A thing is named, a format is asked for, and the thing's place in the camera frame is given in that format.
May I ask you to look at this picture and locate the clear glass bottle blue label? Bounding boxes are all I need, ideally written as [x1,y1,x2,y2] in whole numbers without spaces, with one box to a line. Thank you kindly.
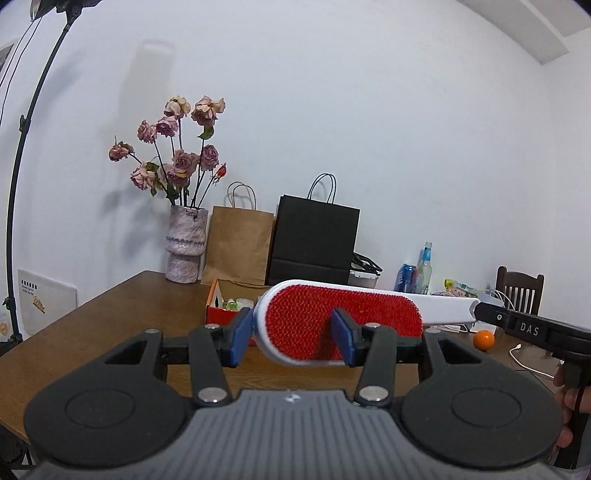
[414,241,434,295]

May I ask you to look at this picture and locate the black paper bag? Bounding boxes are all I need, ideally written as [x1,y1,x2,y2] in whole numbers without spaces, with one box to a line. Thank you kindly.
[266,172,361,287]

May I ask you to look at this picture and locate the white cable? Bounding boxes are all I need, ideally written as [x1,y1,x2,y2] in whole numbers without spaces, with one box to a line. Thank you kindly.
[480,288,514,308]
[509,343,556,381]

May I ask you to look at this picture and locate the dark wooden chair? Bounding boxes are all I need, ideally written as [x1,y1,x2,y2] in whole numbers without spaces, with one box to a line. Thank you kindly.
[495,266,546,317]

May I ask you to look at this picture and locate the black light stand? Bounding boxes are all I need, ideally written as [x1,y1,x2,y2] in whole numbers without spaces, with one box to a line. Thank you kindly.
[0,0,77,344]

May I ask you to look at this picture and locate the colourful snack packet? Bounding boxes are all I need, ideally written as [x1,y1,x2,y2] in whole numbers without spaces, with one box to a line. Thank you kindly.
[444,278,479,298]

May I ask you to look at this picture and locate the dried pink rose bouquet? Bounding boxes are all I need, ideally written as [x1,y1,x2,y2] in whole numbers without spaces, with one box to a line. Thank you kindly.
[108,95,228,209]

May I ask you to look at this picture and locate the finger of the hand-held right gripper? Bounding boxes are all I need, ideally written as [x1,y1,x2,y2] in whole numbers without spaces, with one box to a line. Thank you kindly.
[472,299,516,334]

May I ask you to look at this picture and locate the black lamp head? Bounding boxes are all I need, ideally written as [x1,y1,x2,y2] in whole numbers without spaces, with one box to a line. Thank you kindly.
[29,0,103,20]

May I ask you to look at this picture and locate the white board yellow sticker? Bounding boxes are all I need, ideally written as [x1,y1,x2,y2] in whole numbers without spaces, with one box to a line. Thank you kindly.
[17,268,79,337]

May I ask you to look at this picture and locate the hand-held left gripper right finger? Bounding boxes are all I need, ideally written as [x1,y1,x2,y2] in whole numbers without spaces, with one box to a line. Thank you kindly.
[329,307,479,408]

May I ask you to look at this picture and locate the person's right hand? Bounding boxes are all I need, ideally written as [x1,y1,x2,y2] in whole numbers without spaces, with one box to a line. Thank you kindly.
[553,364,591,454]

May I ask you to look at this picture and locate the blue drink can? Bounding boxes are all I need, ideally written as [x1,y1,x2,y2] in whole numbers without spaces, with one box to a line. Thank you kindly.
[396,263,418,293]

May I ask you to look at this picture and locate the red cardboard box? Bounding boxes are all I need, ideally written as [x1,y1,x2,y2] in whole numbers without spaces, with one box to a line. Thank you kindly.
[204,278,274,347]

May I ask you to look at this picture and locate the mottled pink ceramic vase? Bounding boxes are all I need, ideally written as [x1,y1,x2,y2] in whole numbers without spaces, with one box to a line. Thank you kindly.
[165,204,209,284]

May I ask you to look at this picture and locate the brown paper bag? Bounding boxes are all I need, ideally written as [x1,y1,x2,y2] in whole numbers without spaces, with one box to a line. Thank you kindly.
[200,181,276,288]

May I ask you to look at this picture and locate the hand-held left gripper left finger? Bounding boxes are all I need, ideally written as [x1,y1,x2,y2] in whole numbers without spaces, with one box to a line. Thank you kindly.
[104,308,254,408]

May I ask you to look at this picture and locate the white lint brush red bristles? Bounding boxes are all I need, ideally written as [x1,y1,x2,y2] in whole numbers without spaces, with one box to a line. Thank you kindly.
[254,279,484,368]

